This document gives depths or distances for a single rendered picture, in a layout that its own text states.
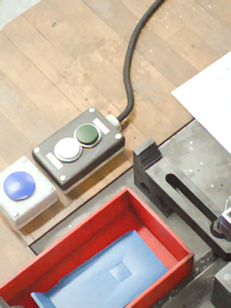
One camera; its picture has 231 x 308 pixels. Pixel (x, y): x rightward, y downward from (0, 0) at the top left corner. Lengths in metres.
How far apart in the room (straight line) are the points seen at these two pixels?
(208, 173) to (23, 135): 0.25
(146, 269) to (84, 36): 0.37
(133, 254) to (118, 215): 0.06
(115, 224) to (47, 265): 0.10
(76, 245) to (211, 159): 0.22
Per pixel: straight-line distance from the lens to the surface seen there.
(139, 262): 1.06
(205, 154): 1.14
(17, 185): 1.09
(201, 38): 1.24
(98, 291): 1.05
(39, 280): 1.07
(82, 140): 1.11
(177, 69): 1.21
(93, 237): 1.08
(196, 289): 1.06
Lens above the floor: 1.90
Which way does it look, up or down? 61 degrees down
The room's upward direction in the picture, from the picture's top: 4 degrees counter-clockwise
